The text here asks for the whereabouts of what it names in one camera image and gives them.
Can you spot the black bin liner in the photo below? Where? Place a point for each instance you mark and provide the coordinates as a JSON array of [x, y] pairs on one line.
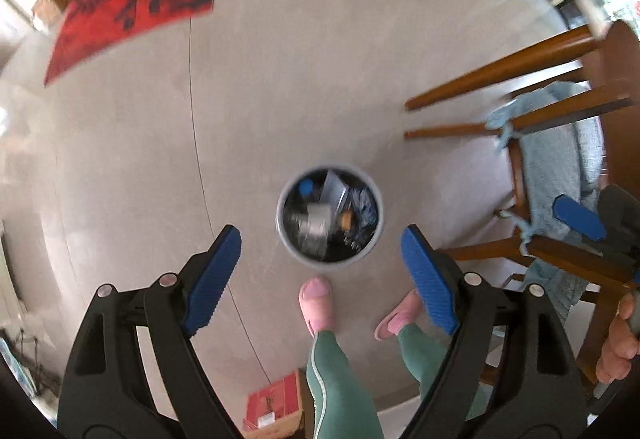
[[337, 250]]

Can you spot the red floor mat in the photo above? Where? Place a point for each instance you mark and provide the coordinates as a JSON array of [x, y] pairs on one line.
[[125, 4]]

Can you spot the silver foil packet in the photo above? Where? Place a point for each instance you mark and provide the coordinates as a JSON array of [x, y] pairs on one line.
[[334, 189]]

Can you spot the plain brown cardboard box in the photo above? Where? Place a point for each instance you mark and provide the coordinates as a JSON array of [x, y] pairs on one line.
[[50, 4]]

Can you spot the light blue seat cushion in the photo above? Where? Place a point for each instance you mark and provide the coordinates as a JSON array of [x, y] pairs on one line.
[[550, 159]]

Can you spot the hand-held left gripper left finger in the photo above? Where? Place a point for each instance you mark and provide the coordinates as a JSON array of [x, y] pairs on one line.
[[215, 274]]

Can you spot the person's leg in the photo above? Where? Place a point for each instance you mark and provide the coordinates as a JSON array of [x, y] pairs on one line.
[[425, 359], [340, 394]]

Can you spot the white rectangular box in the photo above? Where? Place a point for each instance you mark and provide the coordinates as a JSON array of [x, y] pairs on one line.
[[319, 214]]

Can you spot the clear plastic bottle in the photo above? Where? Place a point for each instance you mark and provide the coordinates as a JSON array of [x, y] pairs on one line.
[[300, 228]]

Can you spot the red-faced cardboard box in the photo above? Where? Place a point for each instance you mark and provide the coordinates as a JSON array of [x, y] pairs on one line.
[[272, 401]]

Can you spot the person's right leg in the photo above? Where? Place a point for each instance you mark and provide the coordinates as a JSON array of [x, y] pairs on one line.
[[425, 359]]

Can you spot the grey round trash bin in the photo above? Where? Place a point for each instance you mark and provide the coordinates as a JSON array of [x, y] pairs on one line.
[[320, 264]]

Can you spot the blue printed wrapper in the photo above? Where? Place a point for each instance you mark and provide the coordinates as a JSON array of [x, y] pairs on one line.
[[364, 208]]

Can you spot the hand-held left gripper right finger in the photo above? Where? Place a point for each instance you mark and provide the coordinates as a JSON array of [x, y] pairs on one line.
[[430, 279]]

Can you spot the person's left leg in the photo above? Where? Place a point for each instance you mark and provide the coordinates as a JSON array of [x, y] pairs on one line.
[[340, 394]]

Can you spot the brown wooden chair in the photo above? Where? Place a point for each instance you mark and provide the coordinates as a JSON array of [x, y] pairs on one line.
[[500, 69]]

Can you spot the small orange item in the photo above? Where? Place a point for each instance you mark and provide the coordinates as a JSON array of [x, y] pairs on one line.
[[346, 219]]

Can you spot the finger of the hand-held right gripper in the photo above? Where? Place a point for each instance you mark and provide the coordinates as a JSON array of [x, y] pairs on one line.
[[580, 219]]

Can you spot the blue-capped dark bottle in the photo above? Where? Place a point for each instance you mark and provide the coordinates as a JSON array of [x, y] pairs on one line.
[[305, 187]]

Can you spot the pink slipper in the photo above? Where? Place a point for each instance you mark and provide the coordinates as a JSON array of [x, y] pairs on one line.
[[315, 301], [400, 314]]

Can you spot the person's right hand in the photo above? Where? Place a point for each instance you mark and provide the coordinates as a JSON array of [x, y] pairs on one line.
[[615, 354]]

